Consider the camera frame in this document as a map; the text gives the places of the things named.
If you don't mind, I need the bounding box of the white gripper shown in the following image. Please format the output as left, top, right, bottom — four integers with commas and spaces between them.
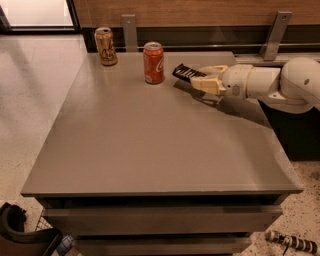
191, 64, 253, 98

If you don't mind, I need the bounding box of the tan sparkling water can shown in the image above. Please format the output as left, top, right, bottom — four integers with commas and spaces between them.
95, 27, 118, 66

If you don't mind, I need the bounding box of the small blue object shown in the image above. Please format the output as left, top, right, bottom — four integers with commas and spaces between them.
56, 235, 74, 256

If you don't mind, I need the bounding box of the right metal wall bracket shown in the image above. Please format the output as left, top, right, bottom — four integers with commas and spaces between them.
259, 11, 292, 61

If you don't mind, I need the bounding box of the black rxbar chocolate bar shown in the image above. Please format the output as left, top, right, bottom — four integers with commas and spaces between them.
172, 63, 206, 83

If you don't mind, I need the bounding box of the red coke can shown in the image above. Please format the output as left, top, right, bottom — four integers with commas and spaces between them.
143, 41, 164, 84

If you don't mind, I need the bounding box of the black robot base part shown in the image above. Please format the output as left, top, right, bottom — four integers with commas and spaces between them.
0, 202, 63, 256

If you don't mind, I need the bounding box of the striped black white cable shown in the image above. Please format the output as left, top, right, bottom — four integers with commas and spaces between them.
265, 229, 320, 256

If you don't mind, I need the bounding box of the lower grey drawer front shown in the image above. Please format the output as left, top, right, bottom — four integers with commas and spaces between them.
76, 237, 251, 256

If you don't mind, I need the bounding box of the grey drawer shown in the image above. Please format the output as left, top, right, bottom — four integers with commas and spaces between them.
45, 206, 282, 236
76, 237, 251, 256

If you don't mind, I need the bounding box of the metal wall bracket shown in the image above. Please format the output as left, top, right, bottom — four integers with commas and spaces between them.
121, 14, 138, 52
259, 11, 292, 61

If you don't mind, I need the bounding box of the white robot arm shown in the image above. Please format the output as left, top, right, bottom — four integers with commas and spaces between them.
190, 57, 320, 114

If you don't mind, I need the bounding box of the upper grey drawer front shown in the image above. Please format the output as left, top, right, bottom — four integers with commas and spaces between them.
45, 206, 282, 236

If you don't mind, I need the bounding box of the left metal wall bracket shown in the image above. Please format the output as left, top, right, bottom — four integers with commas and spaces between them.
121, 14, 138, 52

